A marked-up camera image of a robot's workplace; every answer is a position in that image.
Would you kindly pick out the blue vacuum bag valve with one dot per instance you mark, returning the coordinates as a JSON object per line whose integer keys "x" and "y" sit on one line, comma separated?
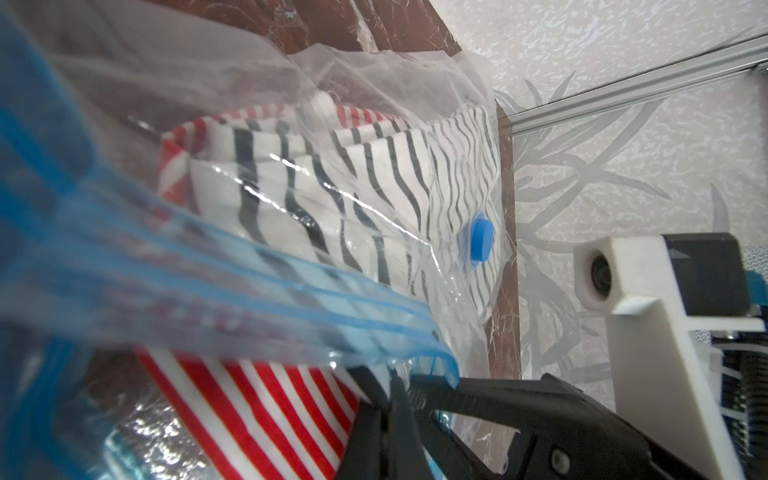
{"x": 481, "y": 240}

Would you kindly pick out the black white striped garment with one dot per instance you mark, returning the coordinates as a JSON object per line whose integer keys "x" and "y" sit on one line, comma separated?
{"x": 427, "y": 220}

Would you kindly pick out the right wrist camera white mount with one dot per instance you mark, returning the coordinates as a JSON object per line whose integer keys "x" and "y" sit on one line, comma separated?
{"x": 656, "y": 292}

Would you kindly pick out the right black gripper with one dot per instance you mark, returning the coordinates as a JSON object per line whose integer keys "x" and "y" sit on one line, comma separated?
{"x": 561, "y": 432}

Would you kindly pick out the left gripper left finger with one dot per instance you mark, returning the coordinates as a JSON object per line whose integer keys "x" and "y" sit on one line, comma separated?
{"x": 367, "y": 454}

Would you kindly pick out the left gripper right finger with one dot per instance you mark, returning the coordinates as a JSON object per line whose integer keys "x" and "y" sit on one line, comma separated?
{"x": 406, "y": 455}

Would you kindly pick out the clear vacuum storage bag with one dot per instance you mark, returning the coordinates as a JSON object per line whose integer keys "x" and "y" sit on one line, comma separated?
{"x": 97, "y": 270}

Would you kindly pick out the red white striped garment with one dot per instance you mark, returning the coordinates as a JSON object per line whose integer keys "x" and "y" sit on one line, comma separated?
{"x": 266, "y": 420}

